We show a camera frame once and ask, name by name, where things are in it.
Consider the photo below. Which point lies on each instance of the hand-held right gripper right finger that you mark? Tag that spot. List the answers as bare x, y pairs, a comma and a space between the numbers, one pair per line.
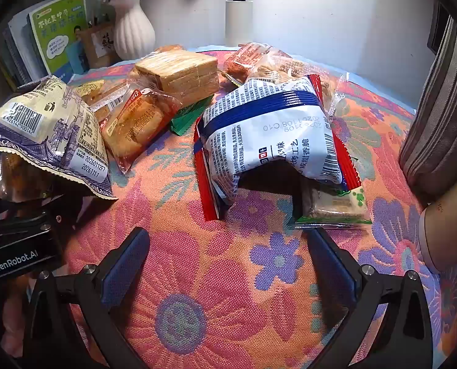
330, 265

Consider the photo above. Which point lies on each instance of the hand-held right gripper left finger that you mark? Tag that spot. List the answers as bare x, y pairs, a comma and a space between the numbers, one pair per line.
125, 267

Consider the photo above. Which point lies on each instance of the purple cream snack bag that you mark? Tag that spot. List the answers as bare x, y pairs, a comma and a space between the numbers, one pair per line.
48, 134

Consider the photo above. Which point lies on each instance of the red label bun pack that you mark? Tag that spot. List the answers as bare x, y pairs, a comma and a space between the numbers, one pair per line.
136, 127

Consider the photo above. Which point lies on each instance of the sliced toast bread pack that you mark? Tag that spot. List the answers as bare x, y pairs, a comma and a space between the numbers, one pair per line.
182, 73

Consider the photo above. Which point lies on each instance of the green white snack packet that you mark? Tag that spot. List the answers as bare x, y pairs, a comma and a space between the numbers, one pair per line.
336, 203

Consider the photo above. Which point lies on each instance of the floral tablecloth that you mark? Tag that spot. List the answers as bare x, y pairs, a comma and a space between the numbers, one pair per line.
213, 276

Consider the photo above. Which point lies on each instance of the green foil packet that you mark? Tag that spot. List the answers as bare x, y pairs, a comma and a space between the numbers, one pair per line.
188, 117

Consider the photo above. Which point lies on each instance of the light blue table mat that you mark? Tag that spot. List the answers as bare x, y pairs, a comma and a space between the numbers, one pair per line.
384, 92

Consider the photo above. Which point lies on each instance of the grey spiral notebooks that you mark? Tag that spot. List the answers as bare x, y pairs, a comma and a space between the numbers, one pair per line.
17, 53

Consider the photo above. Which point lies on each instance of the clear cookie pack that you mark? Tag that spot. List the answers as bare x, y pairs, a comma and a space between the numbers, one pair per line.
278, 67

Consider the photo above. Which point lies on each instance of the green cover book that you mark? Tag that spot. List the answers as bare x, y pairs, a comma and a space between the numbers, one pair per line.
57, 34

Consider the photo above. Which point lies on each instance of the brown paper bag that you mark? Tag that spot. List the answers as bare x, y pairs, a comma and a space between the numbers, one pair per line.
97, 46

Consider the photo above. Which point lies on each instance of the orange label snack pack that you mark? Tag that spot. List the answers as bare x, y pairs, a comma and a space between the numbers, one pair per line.
247, 59

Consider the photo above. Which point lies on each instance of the orange rusk pack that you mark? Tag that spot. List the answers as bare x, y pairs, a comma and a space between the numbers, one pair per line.
171, 49

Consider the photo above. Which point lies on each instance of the white ribbed vase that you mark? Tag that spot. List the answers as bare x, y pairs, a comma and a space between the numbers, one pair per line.
130, 30

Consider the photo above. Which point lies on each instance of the white desk lamp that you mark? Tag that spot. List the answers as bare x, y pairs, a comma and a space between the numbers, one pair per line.
239, 11

